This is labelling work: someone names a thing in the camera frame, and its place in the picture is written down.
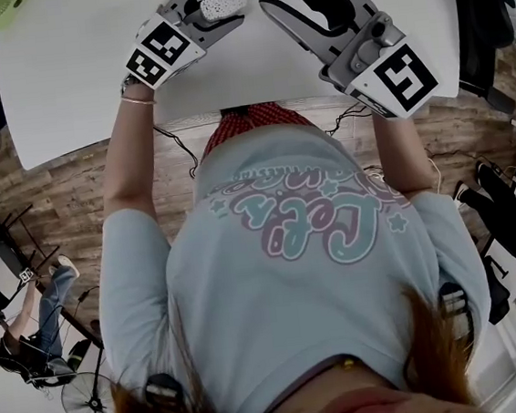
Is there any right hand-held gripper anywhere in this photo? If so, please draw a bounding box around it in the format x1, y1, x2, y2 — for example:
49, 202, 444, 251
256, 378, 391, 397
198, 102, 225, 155
257, 0, 445, 134

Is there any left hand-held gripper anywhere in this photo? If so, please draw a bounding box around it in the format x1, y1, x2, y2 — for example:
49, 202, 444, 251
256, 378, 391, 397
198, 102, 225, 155
116, 0, 254, 95

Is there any person's left forearm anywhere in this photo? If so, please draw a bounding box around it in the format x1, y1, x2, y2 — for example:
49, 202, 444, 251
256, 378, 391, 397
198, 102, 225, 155
90, 81, 169, 222

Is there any person's right forearm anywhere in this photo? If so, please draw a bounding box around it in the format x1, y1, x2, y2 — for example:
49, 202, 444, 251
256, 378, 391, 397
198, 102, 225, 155
369, 107, 439, 199

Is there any thin gold bangle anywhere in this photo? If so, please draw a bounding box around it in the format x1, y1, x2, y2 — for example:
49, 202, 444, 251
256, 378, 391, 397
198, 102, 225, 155
119, 93, 158, 110

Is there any black office chair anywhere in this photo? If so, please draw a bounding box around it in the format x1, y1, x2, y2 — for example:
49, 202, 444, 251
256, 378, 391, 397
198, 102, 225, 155
449, 0, 516, 120

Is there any person's light blue printed t-shirt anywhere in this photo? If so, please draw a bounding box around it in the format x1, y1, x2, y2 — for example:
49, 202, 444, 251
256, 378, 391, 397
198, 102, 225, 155
81, 105, 503, 413

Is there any black floor bag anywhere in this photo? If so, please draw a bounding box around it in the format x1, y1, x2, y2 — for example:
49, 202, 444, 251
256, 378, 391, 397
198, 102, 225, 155
478, 251, 515, 325

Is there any black and green bag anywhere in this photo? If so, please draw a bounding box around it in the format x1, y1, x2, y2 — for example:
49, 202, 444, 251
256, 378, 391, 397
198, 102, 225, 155
65, 337, 96, 373

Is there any person's head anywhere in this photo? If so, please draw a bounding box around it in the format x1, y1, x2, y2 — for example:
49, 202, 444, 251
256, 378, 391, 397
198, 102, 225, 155
265, 348, 473, 413

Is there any black bead bracelet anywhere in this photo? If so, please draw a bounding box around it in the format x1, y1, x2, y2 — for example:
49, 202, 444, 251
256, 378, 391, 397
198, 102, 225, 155
119, 75, 138, 98

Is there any black thin cable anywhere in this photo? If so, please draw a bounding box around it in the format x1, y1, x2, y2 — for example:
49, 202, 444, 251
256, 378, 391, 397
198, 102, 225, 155
322, 101, 376, 139

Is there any black desk cable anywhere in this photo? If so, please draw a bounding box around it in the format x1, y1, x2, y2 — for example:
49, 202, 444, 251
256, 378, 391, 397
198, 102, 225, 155
152, 121, 203, 184

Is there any white floor cable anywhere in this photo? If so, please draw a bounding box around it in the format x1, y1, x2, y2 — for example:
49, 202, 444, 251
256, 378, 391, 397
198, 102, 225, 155
363, 156, 446, 201

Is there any black shoulder strap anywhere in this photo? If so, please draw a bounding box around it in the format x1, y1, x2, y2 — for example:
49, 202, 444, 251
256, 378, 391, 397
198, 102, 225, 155
438, 279, 478, 348
144, 369, 187, 413

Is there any black pedestal floor fan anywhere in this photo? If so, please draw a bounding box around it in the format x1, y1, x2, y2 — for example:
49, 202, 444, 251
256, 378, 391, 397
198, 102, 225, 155
52, 316, 121, 413

